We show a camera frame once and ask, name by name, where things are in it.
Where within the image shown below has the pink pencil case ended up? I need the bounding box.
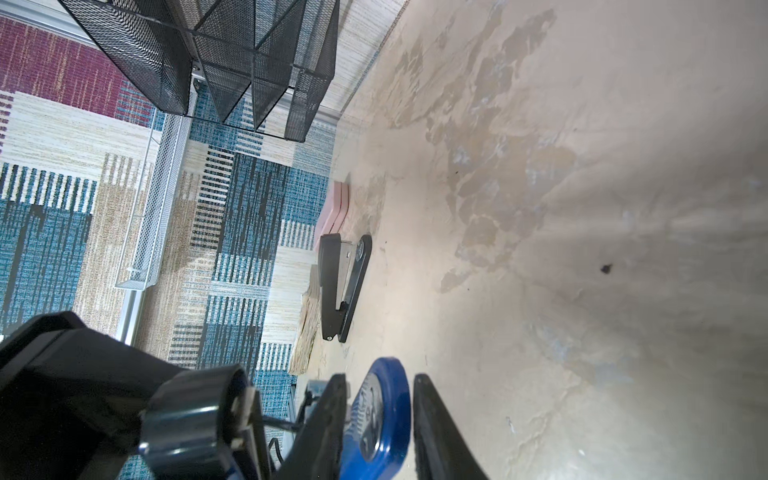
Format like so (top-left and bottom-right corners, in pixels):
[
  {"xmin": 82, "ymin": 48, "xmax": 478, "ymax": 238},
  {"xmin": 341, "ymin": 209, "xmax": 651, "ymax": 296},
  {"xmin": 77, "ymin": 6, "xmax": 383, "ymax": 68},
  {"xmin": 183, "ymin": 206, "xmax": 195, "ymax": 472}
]
[{"xmin": 313, "ymin": 181, "xmax": 350, "ymax": 250}]

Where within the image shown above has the purple paperback book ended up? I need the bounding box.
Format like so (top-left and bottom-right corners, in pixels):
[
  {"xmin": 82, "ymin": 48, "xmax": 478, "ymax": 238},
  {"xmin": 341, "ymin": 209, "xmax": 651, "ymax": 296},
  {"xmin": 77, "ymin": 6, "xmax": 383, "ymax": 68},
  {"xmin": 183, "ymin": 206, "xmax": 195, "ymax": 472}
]
[{"xmin": 288, "ymin": 265, "xmax": 321, "ymax": 376}]

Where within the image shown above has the black mesh shelf rack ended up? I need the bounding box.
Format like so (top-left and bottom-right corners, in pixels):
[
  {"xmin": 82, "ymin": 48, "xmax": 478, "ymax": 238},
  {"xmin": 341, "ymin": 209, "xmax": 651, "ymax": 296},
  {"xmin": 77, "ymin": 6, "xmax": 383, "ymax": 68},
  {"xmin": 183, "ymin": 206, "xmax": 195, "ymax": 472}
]
[{"xmin": 61, "ymin": 1, "xmax": 340, "ymax": 143}]

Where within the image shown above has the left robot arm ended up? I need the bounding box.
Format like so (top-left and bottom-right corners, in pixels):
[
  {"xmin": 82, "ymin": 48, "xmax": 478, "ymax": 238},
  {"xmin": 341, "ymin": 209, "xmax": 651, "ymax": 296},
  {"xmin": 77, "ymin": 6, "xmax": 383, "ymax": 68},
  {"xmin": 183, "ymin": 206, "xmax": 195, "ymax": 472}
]
[{"xmin": 1, "ymin": 311, "xmax": 273, "ymax": 479}]

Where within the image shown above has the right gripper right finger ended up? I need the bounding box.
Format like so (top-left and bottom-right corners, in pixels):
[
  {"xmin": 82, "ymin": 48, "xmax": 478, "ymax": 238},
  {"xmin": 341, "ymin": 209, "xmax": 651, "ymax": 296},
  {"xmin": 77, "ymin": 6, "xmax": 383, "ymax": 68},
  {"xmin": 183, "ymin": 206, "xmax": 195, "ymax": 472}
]
[{"xmin": 413, "ymin": 373, "xmax": 488, "ymax": 479}]

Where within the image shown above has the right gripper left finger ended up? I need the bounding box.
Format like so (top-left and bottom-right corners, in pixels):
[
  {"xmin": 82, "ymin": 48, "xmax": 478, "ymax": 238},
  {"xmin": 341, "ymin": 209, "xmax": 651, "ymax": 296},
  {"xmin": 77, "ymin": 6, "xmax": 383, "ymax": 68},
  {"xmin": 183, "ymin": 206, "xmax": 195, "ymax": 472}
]
[{"xmin": 274, "ymin": 374, "xmax": 347, "ymax": 479}]

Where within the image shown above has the black stapler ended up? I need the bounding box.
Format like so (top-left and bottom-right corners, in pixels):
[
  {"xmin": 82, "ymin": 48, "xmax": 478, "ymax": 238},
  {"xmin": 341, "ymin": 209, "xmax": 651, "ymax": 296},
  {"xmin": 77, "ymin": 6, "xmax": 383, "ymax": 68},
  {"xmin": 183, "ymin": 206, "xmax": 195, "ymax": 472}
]
[{"xmin": 318, "ymin": 233, "xmax": 373, "ymax": 343}]

